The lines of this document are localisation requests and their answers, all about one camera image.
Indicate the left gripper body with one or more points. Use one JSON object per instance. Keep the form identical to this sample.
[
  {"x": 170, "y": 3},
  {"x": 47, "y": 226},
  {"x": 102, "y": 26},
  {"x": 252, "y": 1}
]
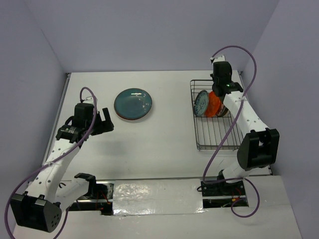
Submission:
[{"x": 102, "y": 127}]

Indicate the dark teal blossom plate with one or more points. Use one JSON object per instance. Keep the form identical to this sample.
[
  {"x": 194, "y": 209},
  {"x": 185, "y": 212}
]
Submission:
[{"x": 133, "y": 103}]

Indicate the white blue floral plate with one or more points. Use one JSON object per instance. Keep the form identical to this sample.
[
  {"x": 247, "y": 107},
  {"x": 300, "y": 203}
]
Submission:
[{"x": 222, "y": 111}]

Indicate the red plate with teal flower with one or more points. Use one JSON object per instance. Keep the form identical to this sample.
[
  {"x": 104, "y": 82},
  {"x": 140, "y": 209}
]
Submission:
[{"x": 134, "y": 120}]

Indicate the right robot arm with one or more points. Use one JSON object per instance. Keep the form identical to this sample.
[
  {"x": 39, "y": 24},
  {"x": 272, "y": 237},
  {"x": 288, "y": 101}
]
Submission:
[{"x": 260, "y": 143}]

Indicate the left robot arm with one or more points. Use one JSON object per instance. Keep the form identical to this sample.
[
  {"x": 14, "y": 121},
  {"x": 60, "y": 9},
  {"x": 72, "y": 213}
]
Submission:
[{"x": 41, "y": 205}]

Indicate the silver foil cover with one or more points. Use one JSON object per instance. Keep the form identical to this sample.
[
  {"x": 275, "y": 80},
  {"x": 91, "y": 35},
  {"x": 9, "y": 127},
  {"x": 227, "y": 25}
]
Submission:
[{"x": 157, "y": 197}]

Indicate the small blue patterned plate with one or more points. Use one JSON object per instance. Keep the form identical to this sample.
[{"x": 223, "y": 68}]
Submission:
[{"x": 201, "y": 103}]

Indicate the orange plate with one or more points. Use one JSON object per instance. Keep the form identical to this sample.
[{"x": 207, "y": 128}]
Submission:
[{"x": 213, "y": 105}]

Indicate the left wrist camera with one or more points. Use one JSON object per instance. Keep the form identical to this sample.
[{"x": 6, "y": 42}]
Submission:
[{"x": 89, "y": 100}]

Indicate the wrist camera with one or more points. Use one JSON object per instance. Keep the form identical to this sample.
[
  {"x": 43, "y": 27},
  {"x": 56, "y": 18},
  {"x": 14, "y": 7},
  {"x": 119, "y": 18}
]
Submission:
[
  {"x": 219, "y": 58},
  {"x": 89, "y": 100}
]

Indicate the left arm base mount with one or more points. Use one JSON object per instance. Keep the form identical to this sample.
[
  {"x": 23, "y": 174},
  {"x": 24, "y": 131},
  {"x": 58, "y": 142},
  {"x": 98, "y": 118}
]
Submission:
[{"x": 101, "y": 201}]

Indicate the wire dish rack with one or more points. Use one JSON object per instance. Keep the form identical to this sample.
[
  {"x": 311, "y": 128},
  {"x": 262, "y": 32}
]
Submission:
[{"x": 209, "y": 132}]

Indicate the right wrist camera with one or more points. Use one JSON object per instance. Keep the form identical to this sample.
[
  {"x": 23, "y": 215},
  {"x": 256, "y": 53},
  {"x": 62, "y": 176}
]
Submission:
[{"x": 219, "y": 58}]

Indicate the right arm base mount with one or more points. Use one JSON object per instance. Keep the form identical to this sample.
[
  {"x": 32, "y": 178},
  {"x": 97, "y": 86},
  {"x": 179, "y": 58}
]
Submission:
[{"x": 222, "y": 190}]

